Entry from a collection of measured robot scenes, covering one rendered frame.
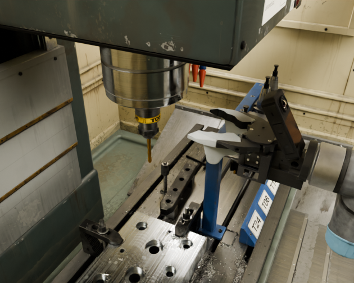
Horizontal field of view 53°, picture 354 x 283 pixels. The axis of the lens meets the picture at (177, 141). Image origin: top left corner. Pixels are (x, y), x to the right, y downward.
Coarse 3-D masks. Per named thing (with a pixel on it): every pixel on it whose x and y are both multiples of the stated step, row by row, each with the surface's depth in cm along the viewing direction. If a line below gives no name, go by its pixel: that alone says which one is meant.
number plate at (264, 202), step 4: (264, 192) 120; (264, 196) 119; (268, 196) 121; (260, 200) 116; (264, 200) 118; (268, 200) 120; (260, 204) 115; (264, 204) 117; (268, 204) 119; (264, 208) 116; (268, 208) 118; (264, 212) 116
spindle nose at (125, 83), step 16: (112, 64) 58; (128, 64) 57; (144, 64) 57; (160, 64) 57; (176, 64) 59; (112, 80) 60; (128, 80) 58; (144, 80) 58; (160, 80) 59; (176, 80) 61; (112, 96) 62; (128, 96) 60; (144, 96) 60; (160, 96) 60; (176, 96) 63
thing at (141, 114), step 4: (136, 112) 69; (140, 112) 68; (144, 112) 68; (148, 112) 68; (152, 112) 68; (156, 112) 68; (140, 116) 68; (144, 116) 68; (148, 116) 68; (152, 116) 68; (136, 120) 70
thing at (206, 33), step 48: (0, 0) 56; (48, 0) 52; (96, 0) 48; (144, 0) 45; (192, 0) 42; (240, 0) 40; (288, 0) 65; (144, 48) 49; (192, 48) 45; (240, 48) 44
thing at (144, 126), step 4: (140, 124) 70; (144, 124) 70; (148, 124) 70; (152, 124) 70; (156, 124) 71; (140, 128) 71; (144, 128) 70; (148, 128) 70; (152, 128) 71; (156, 128) 71; (140, 132) 71; (144, 132) 70; (148, 132) 71; (152, 132) 71; (156, 132) 72; (144, 136) 72; (148, 136) 71; (152, 136) 72
